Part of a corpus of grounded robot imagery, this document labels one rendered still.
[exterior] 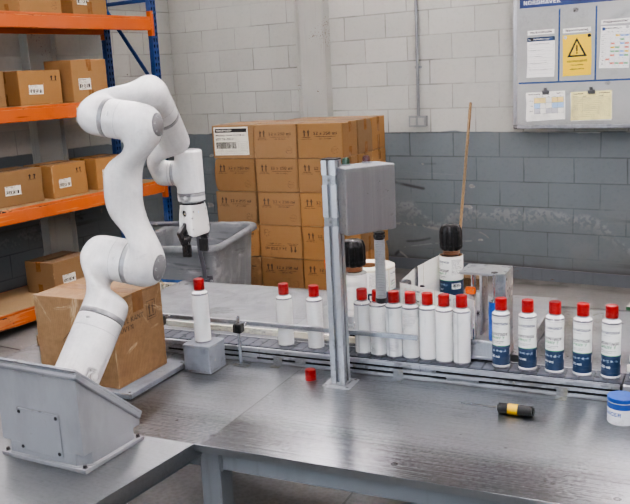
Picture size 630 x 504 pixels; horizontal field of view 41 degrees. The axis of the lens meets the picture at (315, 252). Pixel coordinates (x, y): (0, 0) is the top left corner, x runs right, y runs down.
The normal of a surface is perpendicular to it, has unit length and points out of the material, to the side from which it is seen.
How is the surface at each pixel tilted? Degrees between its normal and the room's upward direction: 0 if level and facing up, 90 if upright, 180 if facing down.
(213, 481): 90
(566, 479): 0
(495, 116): 90
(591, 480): 0
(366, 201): 90
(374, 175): 90
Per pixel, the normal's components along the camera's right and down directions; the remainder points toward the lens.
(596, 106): -0.53, 0.20
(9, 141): 0.85, 0.07
